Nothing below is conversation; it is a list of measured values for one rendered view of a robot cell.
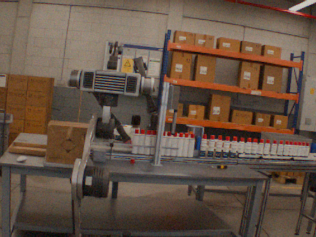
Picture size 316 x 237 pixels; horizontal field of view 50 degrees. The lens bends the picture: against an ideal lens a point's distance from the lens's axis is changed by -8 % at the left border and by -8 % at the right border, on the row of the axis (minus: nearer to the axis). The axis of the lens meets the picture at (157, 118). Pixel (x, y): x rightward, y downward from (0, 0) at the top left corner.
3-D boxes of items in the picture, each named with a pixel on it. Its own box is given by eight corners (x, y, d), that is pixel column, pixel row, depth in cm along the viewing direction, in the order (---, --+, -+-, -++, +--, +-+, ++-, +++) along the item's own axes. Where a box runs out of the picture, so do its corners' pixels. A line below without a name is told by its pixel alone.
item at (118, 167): (209, 149, 412) (209, 147, 412) (268, 180, 285) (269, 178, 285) (20, 134, 359) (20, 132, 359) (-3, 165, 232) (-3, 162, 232)
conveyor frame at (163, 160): (232, 163, 333) (232, 158, 332) (237, 166, 322) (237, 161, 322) (49, 151, 291) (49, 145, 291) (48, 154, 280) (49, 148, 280)
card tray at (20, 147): (47, 149, 298) (47, 144, 297) (45, 156, 273) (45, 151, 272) (13, 146, 290) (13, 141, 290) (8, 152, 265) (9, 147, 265)
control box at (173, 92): (177, 109, 303) (180, 86, 301) (171, 109, 287) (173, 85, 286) (166, 107, 307) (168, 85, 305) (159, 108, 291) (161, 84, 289)
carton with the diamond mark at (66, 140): (86, 158, 276) (89, 123, 274) (87, 165, 253) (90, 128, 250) (47, 154, 269) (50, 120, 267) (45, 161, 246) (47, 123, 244)
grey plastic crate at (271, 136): (296, 150, 486) (298, 135, 484) (309, 156, 447) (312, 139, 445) (258, 147, 479) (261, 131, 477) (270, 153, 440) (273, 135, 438)
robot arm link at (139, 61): (130, 56, 293) (142, 52, 293) (133, 68, 302) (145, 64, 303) (140, 90, 261) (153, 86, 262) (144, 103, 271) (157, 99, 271)
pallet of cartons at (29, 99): (51, 149, 684) (57, 78, 672) (45, 158, 604) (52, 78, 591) (-7, 143, 665) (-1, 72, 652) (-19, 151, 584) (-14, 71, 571)
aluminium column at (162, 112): (158, 164, 296) (168, 82, 290) (159, 165, 292) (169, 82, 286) (152, 163, 295) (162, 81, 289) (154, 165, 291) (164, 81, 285)
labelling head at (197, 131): (196, 153, 334) (199, 126, 331) (201, 156, 321) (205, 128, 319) (182, 153, 330) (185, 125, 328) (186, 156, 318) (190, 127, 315)
